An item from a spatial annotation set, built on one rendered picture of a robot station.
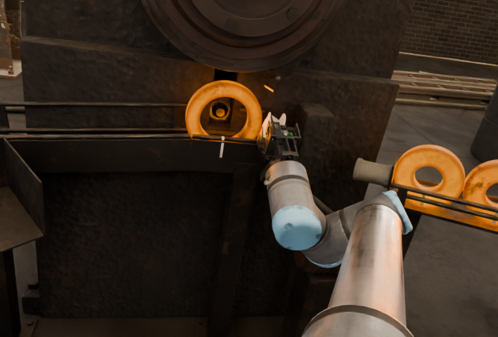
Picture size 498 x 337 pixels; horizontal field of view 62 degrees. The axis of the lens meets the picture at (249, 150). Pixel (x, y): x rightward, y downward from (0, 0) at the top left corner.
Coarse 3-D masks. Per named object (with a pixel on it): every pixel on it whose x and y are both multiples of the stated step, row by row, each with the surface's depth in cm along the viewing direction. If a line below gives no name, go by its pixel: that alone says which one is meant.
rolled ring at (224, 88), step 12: (216, 84) 96; (228, 84) 97; (240, 84) 99; (192, 96) 99; (204, 96) 97; (216, 96) 97; (228, 96) 98; (240, 96) 98; (252, 96) 99; (192, 108) 98; (252, 108) 100; (192, 120) 99; (252, 120) 102; (192, 132) 100; (204, 132) 103; (240, 132) 105; (252, 132) 103
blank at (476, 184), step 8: (496, 160) 94; (480, 168) 94; (488, 168) 92; (496, 168) 92; (472, 176) 95; (480, 176) 94; (488, 176) 93; (496, 176) 92; (472, 184) 95; (480, 184) 94; (488, 184) 94; (464, 192) 97; (472, 192) 96; (480, 192) 95; (472, 200) 96; (480, 200) 95; (488, 200) 97; (472, 208) 97; (496, 224) 96
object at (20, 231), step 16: (0, 144) 83; (0, 160) 84; (16, 160) 78; (0, 176) 85; (16, 176) 80; (32, 176) 73; (0, 192) 85; (16, 192) 83; (32, 192) 75; (0, 208) 80; (16, 208) 81; (32, 208) 77; (0, 224) 76; (16, 224) 77; (32, 224) 77; (0, 240) 73; (16, 240) 73; (32, 240) 74
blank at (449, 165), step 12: (432, 144) 99; (408, 156) 100; (420, 156) 98; (432, 156) 97; (444, 156) 96; (456, 156) 97; (396, 168) 102; (408, 168) 100; (444, 168) 97; (456, 168) 96; (396, 180) 103; (408, 180) 101; (444, 180) 98; (456, 180) 96; (408, 192) 102; (444, 192) 98; (456, 192) 97; (420, 204) 102
